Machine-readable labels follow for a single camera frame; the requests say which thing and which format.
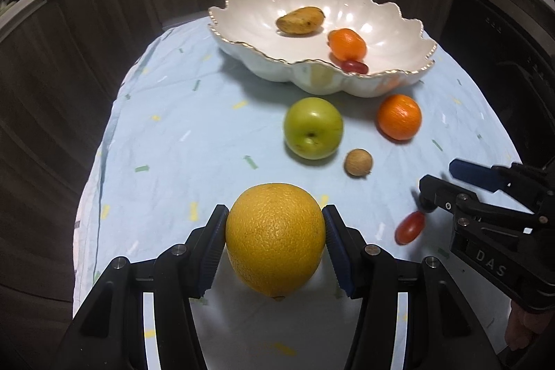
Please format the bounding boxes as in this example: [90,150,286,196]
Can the dark wood base cabinets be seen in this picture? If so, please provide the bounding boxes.
[0,0,460,370]

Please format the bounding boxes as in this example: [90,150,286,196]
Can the black built-in dishwasher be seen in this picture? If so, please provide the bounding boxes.
[438,0,555,171]

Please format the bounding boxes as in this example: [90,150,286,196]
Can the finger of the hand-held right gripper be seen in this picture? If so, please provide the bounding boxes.
[449,159,512,194]
[418,174,478,222]

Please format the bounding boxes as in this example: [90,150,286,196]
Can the red cherry tomato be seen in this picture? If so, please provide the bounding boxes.
[394,211,426,246]
[340,59,369,75]

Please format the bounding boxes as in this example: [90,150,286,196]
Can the brown longan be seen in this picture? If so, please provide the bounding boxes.
[344,149,374,179]

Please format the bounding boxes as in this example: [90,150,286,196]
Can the yellow mango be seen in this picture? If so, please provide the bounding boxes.
[276,7,325,36]

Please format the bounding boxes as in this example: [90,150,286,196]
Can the person's right hand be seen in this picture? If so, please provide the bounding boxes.
[504,301,555,358]

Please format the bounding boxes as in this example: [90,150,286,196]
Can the light blue patterned tablecloth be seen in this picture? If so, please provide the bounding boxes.
[74,17,523,370]

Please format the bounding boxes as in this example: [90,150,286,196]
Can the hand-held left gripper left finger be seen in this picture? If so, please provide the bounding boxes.
[54,204,230,370]

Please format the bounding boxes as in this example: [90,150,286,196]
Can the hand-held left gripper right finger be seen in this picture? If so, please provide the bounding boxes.
[322,204,482,370]

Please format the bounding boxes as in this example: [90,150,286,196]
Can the orange tangerine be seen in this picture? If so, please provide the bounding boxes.
[376,94,422,142]
[327,28,367,62]

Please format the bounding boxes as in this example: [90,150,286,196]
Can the green apple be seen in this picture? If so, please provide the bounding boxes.
[284,97,344,160]

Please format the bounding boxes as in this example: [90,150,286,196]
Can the yellow lemon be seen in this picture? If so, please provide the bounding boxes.
[225,183,327,301]

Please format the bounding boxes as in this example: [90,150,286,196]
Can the white scalloped ceramic bowl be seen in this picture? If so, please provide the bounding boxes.
[208,0,437,98]

